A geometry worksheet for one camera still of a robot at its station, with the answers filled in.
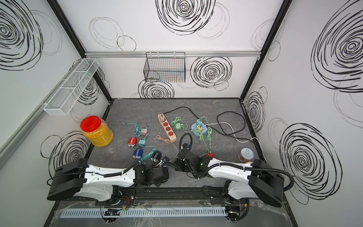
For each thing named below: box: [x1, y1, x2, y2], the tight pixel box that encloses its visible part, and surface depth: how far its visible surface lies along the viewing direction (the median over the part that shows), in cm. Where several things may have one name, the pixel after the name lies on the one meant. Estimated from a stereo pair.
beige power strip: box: [157, 113, 177, 142], surface depth 101 cm
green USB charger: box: [174, 122, 182, 131], surface depth 102 cm
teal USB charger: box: [138, 138, 147, 147], surface depth 95 cm
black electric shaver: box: [150, 150, 162, 163], surface depth 88 cm
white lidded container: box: [238, 147, 255, 163], surface depth 86 cm
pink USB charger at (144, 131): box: [140, 128, 148, 136], surface depth 100 cm
